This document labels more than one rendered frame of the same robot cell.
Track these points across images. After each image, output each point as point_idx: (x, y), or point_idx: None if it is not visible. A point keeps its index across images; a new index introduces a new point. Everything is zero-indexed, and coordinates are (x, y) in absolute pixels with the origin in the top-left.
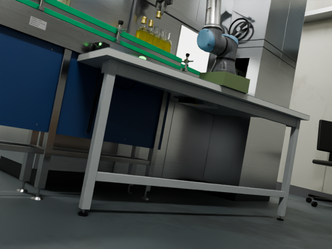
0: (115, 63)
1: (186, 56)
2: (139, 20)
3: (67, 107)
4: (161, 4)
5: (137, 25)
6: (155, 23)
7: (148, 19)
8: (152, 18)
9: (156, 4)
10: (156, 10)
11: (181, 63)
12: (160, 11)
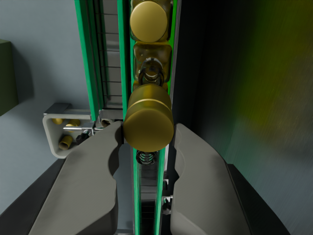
0: None
1: (84, 133)
2: (291, 31)
3: None
4: (108, 184)
5: (271, 13)
6: (258, 186)
7: (286, 133)
8: (288, 182)
9: (232, 202)
10: (195, 138)
11: (133, 155)
12: (124, 120)
